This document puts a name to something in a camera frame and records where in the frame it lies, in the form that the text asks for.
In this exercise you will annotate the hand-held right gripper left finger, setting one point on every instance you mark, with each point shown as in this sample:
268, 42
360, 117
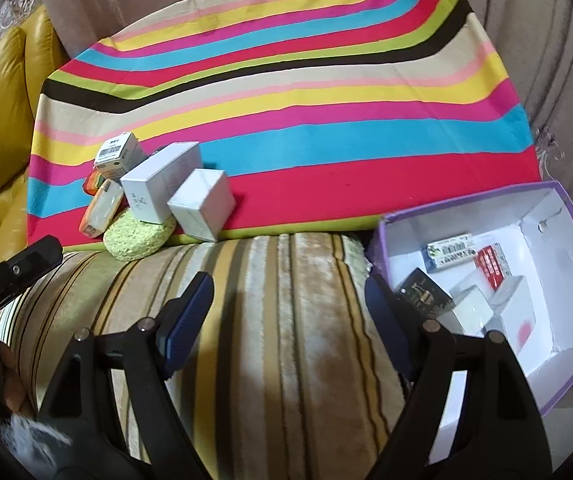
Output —
191, 320

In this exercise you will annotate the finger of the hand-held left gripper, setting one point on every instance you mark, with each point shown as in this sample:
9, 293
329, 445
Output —
26, 265

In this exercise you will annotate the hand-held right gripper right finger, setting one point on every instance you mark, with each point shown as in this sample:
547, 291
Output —
391, 325

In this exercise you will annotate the black box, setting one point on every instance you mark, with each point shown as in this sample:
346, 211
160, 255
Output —
424, 292

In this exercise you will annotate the cream square box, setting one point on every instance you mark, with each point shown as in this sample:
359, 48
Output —
466, 307

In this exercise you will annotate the small teal white box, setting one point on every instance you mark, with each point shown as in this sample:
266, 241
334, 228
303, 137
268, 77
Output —
449, 252

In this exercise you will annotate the orange tissue packet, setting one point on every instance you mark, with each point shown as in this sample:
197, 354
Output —
101, 207

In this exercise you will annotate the green round sponge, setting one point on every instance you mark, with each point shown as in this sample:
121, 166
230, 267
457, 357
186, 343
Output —
136, 237

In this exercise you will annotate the rainbow woven pouch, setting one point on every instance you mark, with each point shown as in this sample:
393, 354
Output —
92, 183

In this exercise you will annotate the red white medicine box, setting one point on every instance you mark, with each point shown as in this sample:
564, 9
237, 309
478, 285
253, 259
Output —
488, 265

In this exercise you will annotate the white cube box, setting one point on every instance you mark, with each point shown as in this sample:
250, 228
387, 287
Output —
201, 205

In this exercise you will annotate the large white pink-flower box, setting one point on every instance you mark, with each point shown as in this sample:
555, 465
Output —
516, 320

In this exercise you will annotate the white barcode medicine box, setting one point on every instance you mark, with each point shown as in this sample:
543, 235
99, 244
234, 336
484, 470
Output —
116, 152

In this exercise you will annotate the white rectangular box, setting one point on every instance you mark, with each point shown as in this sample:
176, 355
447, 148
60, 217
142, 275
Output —
156, 180

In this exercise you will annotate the purple cardboard box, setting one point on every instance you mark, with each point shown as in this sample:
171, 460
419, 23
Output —
556, 240

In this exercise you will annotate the grey white fur cuff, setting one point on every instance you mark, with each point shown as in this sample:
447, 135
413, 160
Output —
36, 435

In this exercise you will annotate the gold striped velvet cushion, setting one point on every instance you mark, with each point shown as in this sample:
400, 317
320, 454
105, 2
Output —
276, 360

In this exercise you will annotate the yellow leather sofa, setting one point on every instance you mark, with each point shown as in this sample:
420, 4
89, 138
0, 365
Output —
1, 110

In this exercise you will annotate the colourful striped cushion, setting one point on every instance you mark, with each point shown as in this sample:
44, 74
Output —
291, 110

